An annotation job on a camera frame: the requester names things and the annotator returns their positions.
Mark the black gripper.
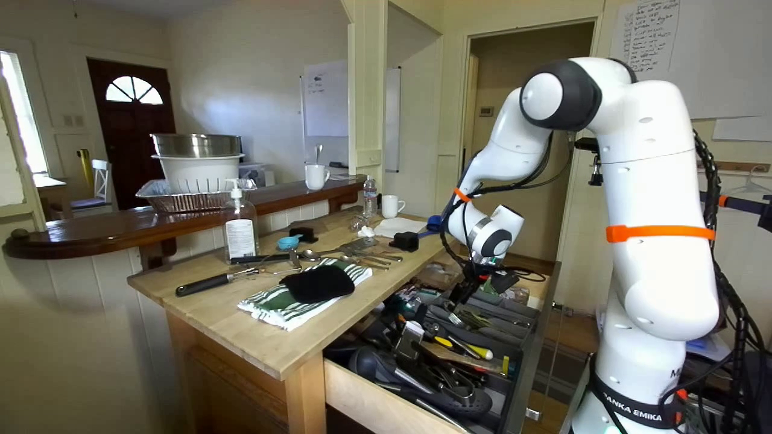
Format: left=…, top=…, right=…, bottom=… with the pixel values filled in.
left=451, top=265, right=526, bottom=310

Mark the grey cutlery tray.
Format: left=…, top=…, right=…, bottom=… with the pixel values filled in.
left=421, top=295, right=535, bottom=358

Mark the metal table knife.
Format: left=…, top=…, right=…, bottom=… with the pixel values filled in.
left=340, top=253, right=404, bottom=272

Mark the white ceramic mug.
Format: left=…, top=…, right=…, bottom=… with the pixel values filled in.
left=301, top=161, right=332, bottom=194
left=378, top=192, right=410, bottom=223

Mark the slotted metal spatula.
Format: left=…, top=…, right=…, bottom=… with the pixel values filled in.
left=332, top=235, right=381, bottom=257

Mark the clear water bottle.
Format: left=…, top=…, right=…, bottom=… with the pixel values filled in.
left=355, top=176, right=381, bottom=229

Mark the black cloth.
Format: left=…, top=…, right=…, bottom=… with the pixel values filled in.
left=278, top=264, right=356, bottom=307

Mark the small black object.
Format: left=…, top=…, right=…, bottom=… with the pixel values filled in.
left=286, top=224, right=321, bottom=247

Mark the green white striped towel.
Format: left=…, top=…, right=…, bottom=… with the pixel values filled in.
left=235, top=257, right=377, bottom=333

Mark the wooden kitchen island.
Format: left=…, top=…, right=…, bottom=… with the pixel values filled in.
left=126, top=205, right=453, bottom=434

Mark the clear soap pump bottle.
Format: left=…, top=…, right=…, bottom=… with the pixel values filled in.
left=222, top=180, right=261, bottom=264

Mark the white colander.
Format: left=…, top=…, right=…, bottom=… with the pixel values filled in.
left=155, top=152, right=244, bottom=195

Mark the metal mixing bowl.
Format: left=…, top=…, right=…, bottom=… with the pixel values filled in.
left=147, top=130, right=245, bottom=159

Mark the white paper poster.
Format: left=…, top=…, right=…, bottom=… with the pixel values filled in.
left=607, top=0, right=772, bottom=124

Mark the dark wooden bar counter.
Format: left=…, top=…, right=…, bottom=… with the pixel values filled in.
left=1, top=174, right=369, bottom=264

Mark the dark front door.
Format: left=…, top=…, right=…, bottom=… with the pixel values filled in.
left=85, top=55, right=179, bottom=213

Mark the yellow handled tool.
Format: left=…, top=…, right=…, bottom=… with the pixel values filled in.
left=431, top=333, right=497, bottom=365

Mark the white wall board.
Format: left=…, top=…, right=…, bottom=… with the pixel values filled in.
left=298, top=59, right=350, bottom=140

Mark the black handled knife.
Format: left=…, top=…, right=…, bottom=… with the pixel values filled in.
left=173, top=265, right=263, bottom=299

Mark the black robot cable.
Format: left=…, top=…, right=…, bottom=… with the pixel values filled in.
left=687, top=130, right=772, bottom=434

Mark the wire dish rack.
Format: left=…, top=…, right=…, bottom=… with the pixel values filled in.
left=132, top=176, right=252, bottom=216

